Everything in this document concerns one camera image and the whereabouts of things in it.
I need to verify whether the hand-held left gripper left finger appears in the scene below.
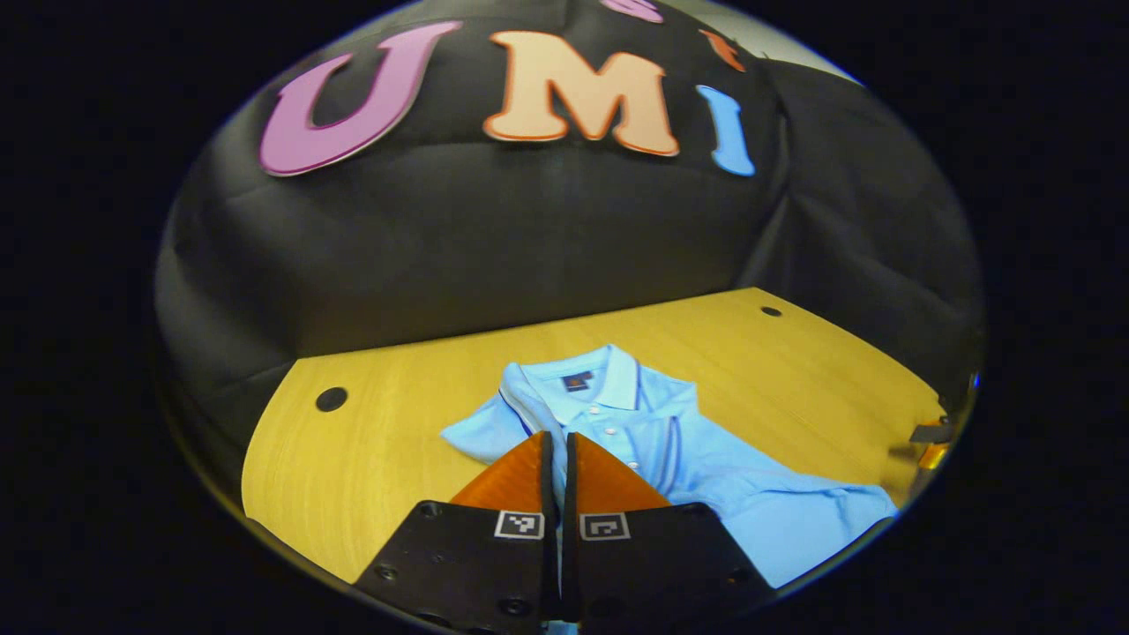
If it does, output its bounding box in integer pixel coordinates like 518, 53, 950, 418
353, 430, 562, 632

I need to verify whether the light blue T-shirt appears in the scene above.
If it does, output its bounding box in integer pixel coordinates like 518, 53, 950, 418
440, 343, 900, 635

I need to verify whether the black backdrop cloth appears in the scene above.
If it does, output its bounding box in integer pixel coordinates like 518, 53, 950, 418
154, 0, 987, 495

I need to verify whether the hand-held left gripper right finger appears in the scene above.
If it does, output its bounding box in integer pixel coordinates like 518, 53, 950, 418
562, 430, 777, 632

